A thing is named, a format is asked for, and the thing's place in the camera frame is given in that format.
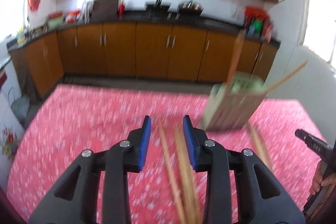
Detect green container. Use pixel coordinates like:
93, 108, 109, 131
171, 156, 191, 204
253, 19, 263, 38

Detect brown lower kitchen cabinets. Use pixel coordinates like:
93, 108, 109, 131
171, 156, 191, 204
7, 20, 280, 98

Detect red bowl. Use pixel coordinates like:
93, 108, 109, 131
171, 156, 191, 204
48, 11, 63, 19

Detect red white plastic bag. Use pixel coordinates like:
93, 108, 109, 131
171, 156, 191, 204
65, 9, 81, 23

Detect dark wooden cutting board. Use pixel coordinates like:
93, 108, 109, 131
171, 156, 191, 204
91, 0, 119, 20

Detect red thermos bottle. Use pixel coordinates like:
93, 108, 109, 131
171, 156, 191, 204
118, 0, 125, 16

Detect black countertop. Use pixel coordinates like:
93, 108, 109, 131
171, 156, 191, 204
6, 9, 281, 53

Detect bamboo chopstick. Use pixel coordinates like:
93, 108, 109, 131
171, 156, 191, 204
267, 61, 308, 92
226, 30, 246, 89
158, 125, 187, 224
174, 126, 196, 223
180, 127, 202, 223
247, 122, 273, 172

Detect red plastic bag on bottles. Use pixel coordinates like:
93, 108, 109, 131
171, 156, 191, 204
244, 6, 270, 21

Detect person's right hand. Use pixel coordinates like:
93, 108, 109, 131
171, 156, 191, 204
309, 160, 336, 195

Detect green basin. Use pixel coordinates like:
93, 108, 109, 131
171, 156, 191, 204
47, 16, 64, 29

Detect pink floral tablecloth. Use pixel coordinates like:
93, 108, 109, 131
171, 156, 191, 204
5, 83, 328, 224

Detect perforated grey utensil holder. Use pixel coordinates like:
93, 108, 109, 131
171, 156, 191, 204
199, 72, 267, 132

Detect right window frame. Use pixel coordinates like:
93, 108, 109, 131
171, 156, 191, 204
299, 0, 335, 68

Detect black wok with handle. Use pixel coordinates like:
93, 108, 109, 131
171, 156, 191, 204
145, 0, 171, 14

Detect yellow detergent bottle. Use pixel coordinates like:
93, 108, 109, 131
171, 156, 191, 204
17, 28, 26, 44

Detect red oil bottle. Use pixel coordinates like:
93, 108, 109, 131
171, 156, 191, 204
262, 19, 273, 43

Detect dark lidded wok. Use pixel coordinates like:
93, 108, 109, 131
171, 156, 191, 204
178, 0, 203, 16

